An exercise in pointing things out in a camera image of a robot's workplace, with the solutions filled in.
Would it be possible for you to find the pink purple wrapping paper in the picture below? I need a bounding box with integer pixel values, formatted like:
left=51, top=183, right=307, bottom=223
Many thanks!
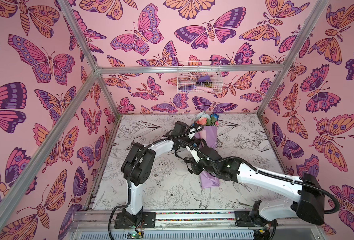
left=195, top=126, right=220, bottom=190

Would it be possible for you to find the blue fake flower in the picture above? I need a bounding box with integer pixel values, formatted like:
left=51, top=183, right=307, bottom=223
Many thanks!
left=211, top=113, right=219, bottom=122

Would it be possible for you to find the pink fake rose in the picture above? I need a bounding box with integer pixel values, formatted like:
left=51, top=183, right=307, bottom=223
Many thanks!
left=197, top=117, right=208, bottom=126

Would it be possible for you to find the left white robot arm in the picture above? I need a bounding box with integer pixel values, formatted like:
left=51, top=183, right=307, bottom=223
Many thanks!
left=113, top=121, right=204, bottom=228

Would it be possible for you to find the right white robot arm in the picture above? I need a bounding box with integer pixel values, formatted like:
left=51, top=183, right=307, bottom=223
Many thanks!
left=180, top=140, right=341, bottom=226

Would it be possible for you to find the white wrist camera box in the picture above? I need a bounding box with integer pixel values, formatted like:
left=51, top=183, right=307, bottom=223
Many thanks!
left=187, top=145, right=201, bottom=163

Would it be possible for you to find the white wire basket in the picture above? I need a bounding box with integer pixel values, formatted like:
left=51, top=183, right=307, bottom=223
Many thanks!
left=176, top=65, right=224, bottom=95

